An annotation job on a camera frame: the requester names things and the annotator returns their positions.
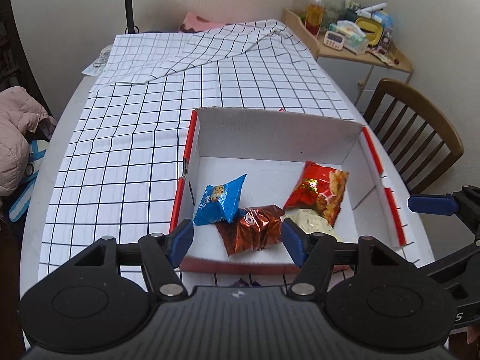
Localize cream white snack packet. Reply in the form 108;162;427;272
283;209;341;242

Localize brown foil snack packet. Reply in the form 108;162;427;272
216;205;285;256

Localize blue cookie snack packet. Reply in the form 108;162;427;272
193;174;247;226

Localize red chips snack bag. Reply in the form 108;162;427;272
283;161;349;226

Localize brown wooden chair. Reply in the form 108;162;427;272
364;78;464;194

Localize white black checkered tablecloth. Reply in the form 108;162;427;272
32;19;352;281

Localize red white cardboard box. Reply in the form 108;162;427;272
169;106;408;275

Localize wooden corner shelf cabinet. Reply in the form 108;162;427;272
281;9;413;113

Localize white tissue box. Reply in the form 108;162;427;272
329;20;369;55

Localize yellow black container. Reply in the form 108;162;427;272
355;16;383;47

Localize papers at table edge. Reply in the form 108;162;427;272
81;45;112;77

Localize white digital timer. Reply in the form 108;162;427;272
323;30;345;50

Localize pink puffy jacket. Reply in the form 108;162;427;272
1;86;57;197

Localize orange liquid bottle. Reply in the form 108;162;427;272
304;0;325;37

